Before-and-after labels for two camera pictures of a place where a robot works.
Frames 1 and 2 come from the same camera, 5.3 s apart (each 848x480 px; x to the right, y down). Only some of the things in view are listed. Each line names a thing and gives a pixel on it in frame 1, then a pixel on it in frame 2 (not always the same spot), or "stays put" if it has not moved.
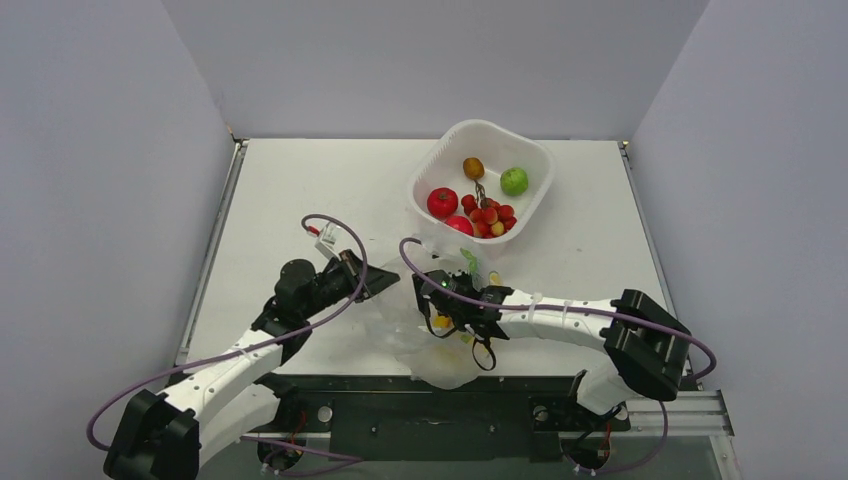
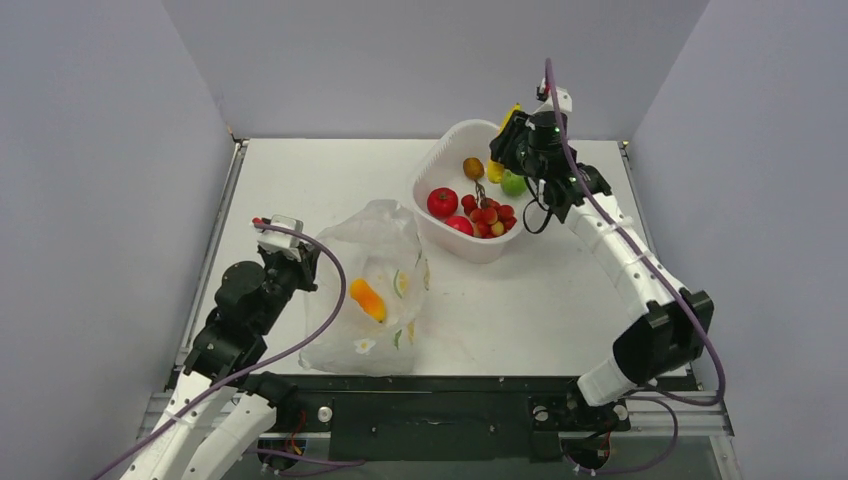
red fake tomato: [442, 201] stays put
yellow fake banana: [441, 321] -> [494, 167]
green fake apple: [514, 182] stays put
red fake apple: [460, 223] stays put
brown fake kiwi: [473, 168] stays put
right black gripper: [429, 288] -> [510, 140]
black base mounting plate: [385, 417] stays put
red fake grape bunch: [489, 218] stays put
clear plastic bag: [397, 324] -> [386, 279]
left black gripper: [353, 270] -> [306, 268]
